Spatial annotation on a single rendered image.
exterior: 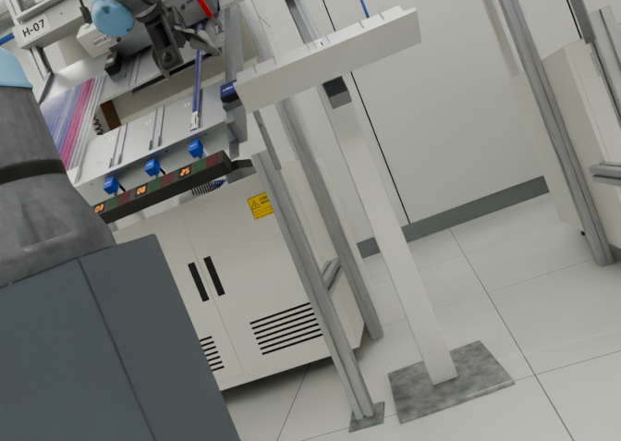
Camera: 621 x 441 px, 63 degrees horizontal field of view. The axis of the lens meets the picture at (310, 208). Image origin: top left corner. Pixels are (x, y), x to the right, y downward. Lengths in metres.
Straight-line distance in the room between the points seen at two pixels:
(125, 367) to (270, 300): 1.05
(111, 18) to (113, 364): 0.75
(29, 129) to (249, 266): 1.01
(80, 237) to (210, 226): 0.99
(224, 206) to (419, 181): 1.75
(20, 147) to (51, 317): 0.16
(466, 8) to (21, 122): 2.78
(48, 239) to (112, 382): 0.13
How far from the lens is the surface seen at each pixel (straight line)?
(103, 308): 0.45
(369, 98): 3.03
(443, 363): 1.22
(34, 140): 0.54
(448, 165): 3.02
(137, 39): 1.63
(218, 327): 1.54
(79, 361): 0.46
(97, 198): 1.28
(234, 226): 1.45
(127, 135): 1.33
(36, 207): 0.51
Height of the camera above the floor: 0.54
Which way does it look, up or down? 3 degrees down
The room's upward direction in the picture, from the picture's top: 22 degrees counter-clockwise
